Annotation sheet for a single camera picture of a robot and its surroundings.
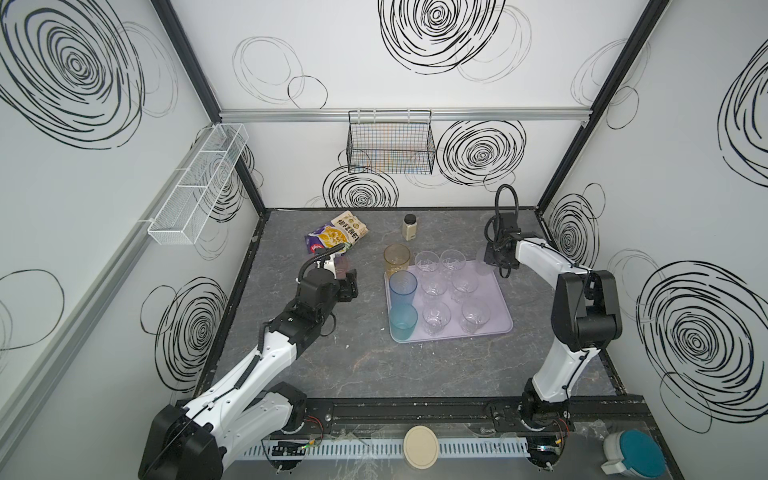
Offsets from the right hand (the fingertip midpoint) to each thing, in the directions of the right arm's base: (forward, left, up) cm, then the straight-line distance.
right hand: (493, 257), depth 97 cm
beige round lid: (-51, +26, 0) cm, 58 cm away
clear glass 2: (+1, +13, -3) cm, 13 cm away
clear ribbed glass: (-9, +11, -2) cm, 14 cm away
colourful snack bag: (+14, +51, -3) cm, 53 cm away
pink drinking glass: (-1, +50, -3) cm, 50 cm away
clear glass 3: (-11, +20, -1) cm, 23 cm away
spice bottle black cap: (+13, +27, 0) cm, 30 cm away
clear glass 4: (-19, +20, -5) cm, 28 cm away
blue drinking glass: (-11, +30, 0) cm, 32 cm away
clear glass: (0, +21, -3) cm, 22 cm away
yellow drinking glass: (+2, +32, -3) cm, 32 cm away
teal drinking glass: (-20, +30, -4) cm, 36 cm away
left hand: (-13, +46, +11) cm, 49 cm away
